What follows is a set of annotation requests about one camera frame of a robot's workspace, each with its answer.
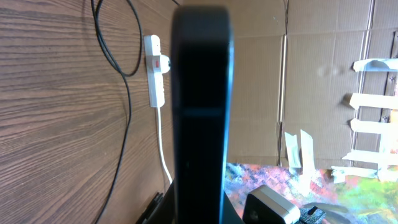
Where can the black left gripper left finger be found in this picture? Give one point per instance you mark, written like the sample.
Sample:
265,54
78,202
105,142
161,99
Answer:
161,209

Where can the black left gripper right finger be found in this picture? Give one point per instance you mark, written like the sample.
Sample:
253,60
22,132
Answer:
229,214

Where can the blue Galaxy smartphone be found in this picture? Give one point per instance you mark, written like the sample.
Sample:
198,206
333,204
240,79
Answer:
202,66

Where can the white charger plug adapter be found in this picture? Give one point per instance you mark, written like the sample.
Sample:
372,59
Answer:
164,63

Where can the white power strip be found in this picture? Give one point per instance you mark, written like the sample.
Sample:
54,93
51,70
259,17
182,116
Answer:
154,76

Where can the brown cardboard backdrop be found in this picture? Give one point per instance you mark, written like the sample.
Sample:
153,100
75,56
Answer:
293,70

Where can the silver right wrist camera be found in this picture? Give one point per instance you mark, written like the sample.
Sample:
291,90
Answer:
264,205

